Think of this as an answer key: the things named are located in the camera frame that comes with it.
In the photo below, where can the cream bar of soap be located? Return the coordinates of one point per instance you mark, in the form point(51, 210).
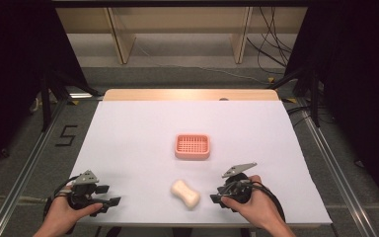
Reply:
point(185, 193)

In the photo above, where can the metal floor rail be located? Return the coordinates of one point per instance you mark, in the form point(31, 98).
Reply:
point(23, 174)
point(337, 171)

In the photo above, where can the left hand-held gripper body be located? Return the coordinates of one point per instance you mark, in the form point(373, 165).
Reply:
point(80, 192)

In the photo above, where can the white table sheet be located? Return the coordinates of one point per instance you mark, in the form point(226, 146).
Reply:
point(144, 148)

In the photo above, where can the dark table grommet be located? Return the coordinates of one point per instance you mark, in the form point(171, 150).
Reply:
point(223, 98)

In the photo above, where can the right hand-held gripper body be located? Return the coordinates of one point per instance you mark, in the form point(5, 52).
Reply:
point(238, 189)

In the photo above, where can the pink soap dish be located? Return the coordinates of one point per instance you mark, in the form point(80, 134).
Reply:
point(192, 147)

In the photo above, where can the beige wooden shelf unit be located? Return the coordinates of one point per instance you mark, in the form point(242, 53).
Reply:
point(125, 39)

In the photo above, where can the black metal stand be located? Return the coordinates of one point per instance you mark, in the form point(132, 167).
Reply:
point(315, 98)
point(46, 98)

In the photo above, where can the person's right hand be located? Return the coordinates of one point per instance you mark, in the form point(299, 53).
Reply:
point(255, 207)

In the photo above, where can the wooden table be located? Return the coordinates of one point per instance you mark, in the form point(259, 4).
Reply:
point(164, 94)

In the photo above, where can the person's left hand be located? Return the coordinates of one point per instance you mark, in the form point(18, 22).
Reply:
point(64, 212)

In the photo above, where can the dark curtain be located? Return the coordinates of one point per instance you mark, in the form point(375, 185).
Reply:
point(16, 65)
point(358, 82)

